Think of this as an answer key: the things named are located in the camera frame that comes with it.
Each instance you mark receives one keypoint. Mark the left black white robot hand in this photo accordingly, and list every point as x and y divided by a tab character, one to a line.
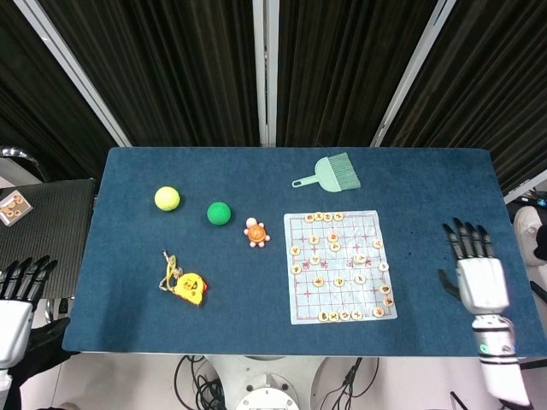
13	329

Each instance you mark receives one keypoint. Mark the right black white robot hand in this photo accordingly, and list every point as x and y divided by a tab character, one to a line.
483	284

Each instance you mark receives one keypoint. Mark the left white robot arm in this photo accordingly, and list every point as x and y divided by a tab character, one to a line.
4	388

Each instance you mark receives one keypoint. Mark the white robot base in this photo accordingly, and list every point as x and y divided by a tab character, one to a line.
265	384

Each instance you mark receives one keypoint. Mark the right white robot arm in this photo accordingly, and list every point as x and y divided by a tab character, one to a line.
498	354

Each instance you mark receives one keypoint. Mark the round wooden chess piece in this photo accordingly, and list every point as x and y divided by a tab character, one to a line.
334	247
314	239
339	281
318	217
315	259
345	315
383	266
294	250
327	217
308	218
295	268
388	301
385	289
360	279
318	281
378	312
357	314
334	316
359	258
323	316
333	236
377	244
338	216

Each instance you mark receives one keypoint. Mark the paper Chinese chess board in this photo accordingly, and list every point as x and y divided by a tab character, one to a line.
367	226

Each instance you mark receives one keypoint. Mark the green hand brush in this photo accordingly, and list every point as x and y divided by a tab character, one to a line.
331	175

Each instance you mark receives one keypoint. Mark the black mesh side table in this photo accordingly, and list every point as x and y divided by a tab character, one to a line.
55	222

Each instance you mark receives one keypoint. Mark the small box with cookies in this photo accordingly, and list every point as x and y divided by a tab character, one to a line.
15	208

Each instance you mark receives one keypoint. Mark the yellow tennis ball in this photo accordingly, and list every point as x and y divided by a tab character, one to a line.
167	198

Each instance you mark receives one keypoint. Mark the blue felt table mat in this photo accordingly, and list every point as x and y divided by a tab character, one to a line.
239	299

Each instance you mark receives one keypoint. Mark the orange pink turtle toy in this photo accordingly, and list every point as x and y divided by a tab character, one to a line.
256	233

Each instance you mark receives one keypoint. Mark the green foam ball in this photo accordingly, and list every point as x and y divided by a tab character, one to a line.
219	213

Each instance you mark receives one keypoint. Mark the black pleated curtain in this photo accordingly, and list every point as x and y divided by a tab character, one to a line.
179	64

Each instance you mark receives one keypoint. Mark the slanted aluminium frame post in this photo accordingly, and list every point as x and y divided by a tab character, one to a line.
72	72
410	77

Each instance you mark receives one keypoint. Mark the upright aluminium frame post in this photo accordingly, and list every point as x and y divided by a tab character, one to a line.
266	72

